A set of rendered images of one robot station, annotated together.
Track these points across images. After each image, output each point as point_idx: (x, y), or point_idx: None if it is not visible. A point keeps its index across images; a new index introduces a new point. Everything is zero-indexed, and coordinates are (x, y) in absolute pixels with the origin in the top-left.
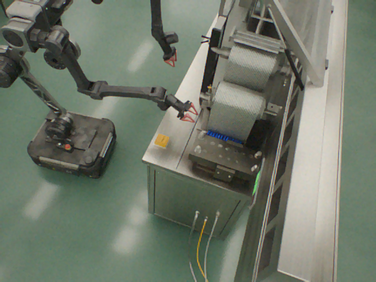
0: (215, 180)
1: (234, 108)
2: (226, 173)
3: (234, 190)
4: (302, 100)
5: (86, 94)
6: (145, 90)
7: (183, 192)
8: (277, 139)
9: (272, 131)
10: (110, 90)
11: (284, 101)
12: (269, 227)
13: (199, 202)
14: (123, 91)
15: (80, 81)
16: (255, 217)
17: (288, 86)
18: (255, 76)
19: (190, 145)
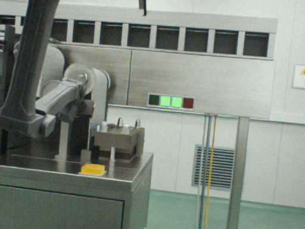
0: (142, 158)
1: (100, 79)
2: (143, 137)
3: (149, 155)
4: (161, 11)
5: (34, 132)
6: (69, 84)
7: (137, 220)
8: (154, 60)
9: (124, 81)
10: (50, 104)
11: (106, 59)
12: (241, 45)
13: (140, 222)
14: (61, 96)
15: (36, 92)
16: (214, 85)
17: (93, 52)
18: (58, 67)
19: (95, 162)
